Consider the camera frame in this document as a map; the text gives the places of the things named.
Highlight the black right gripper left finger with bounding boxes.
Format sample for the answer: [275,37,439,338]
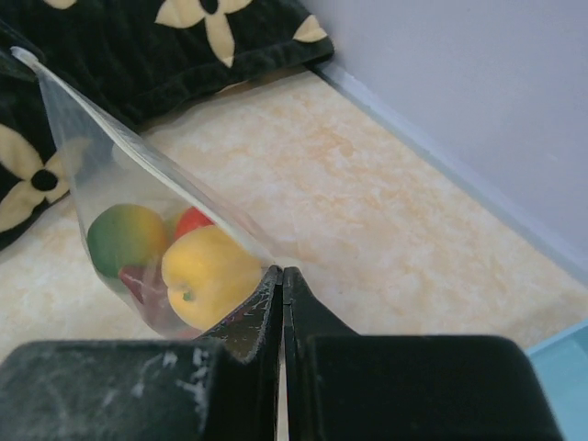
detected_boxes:
[195,266,283,440]

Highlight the clear dotted zip bag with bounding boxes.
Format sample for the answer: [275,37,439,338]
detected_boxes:
[11,47,290,338]

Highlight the blue plastic basket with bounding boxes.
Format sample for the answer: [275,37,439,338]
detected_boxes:
[527,321,588,440]

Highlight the green orange toy mango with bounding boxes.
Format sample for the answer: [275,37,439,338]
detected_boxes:
[86,204,168,278]

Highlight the yellow toy lemon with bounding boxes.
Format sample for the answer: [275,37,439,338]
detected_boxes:
[161,225,262,331]

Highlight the black floral pillow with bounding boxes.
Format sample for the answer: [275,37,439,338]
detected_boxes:
[1,0,334,246]

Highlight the dark brown toy fruit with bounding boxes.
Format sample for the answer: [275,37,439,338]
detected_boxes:
[119,263,202,339]

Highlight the red toy pepper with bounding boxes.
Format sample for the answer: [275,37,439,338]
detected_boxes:
[172,207,214,240]

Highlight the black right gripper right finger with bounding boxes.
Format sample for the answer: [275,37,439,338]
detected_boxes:
[282,266,357,440]

